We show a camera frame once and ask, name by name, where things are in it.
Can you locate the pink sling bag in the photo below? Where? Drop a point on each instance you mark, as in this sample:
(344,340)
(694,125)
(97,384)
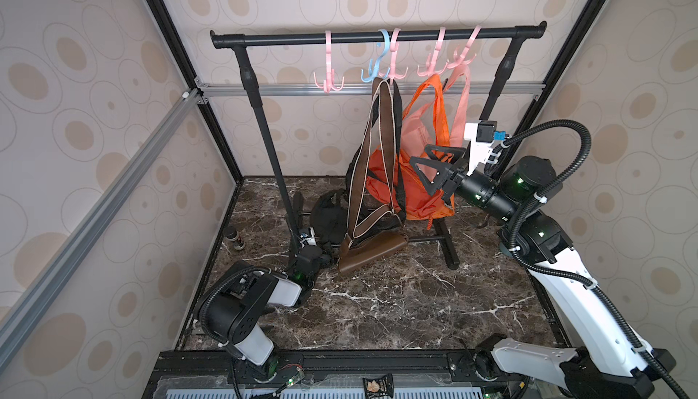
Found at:
(425,118)

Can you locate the pink hook middle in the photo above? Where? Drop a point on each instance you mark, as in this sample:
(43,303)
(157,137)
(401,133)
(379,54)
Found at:
(392,73)

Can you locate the aluminium rail back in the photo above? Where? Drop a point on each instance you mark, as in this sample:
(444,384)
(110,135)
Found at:
(294,90)

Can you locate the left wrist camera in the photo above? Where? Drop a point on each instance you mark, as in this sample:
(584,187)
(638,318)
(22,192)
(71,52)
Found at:
(307,237)

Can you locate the aluminium rail left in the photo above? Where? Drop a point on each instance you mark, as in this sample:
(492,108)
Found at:
(32,306)

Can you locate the aluminium rail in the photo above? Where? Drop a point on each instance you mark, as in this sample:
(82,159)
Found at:
(294,90)
(32,306)

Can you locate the brown strap bag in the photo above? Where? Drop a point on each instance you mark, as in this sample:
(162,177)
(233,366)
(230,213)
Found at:
(382,240)

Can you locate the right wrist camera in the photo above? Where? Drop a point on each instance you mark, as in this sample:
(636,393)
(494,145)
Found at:
(481,137)

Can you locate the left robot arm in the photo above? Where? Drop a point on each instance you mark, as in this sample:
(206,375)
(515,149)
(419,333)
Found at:
(230,309)

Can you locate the pink hook far left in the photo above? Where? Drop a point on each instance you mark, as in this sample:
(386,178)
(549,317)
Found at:
(330,83)

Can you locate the pink hook far right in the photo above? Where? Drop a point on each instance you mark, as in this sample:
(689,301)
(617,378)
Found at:
(459,58)

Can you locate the black clothes rack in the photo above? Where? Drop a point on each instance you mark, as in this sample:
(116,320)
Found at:
(240,43)

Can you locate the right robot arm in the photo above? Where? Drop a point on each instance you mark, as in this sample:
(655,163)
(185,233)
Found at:
(612,361)

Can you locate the small snack packet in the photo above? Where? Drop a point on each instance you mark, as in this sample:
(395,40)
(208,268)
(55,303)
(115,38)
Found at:
(378,388)

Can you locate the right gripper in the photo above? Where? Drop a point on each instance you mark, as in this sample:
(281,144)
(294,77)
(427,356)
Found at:
(454,175)

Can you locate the red-orange waist bag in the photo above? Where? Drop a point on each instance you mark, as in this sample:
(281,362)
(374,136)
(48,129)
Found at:
(376,182)

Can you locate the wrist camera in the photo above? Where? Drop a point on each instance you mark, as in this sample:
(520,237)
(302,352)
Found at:
(481,137)
(307,237)

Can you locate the pink hook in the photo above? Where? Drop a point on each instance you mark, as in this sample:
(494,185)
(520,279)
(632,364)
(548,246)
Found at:
(459,58)
(430,67)
(392,73)
(330,83)

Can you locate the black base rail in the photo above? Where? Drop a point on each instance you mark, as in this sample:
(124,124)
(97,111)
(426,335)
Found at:
(217,370)

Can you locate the light blue hook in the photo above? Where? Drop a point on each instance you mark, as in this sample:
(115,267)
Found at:
(374,67)

